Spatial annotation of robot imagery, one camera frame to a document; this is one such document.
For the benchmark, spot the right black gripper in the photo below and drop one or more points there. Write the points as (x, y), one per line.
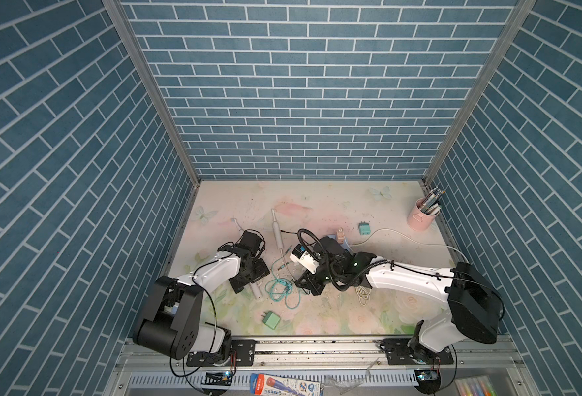
(309, 284)

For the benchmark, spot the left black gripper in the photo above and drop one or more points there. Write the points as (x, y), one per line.
(262, 269)

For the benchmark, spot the white electric toothbrush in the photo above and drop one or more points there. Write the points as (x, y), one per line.
(256, 291)
(277, 233)
(237, 224)

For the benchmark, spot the pink plug adapter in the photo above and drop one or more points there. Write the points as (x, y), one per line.
(340, 236)

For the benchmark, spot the green plug adapter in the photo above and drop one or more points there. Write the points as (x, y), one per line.
(271, 320)

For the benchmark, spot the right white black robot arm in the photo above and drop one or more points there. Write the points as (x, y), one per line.
(471, 308)

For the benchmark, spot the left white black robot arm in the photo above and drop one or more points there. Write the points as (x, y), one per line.
(170, 320)

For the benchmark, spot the teal small plug adapter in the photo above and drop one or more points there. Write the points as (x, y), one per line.
(364, 228)

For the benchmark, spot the pink pen holder cup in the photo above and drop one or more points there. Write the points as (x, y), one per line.
(418, 220)

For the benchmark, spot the red blue package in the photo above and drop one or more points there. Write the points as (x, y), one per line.
(263, 384)

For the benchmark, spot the clear plastic bag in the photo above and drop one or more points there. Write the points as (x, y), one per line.
(347, 385)

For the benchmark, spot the coloured marker set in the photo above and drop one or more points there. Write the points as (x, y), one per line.
(475, 386)

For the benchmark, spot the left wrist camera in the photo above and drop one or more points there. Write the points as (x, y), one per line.
(253, 241)

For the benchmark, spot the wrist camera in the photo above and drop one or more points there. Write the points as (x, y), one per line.
(253, 241)
(300, 256)

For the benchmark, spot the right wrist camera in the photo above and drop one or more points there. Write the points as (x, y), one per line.
(300, 256)

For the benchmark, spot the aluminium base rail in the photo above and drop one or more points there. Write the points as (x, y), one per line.
(140, 371)

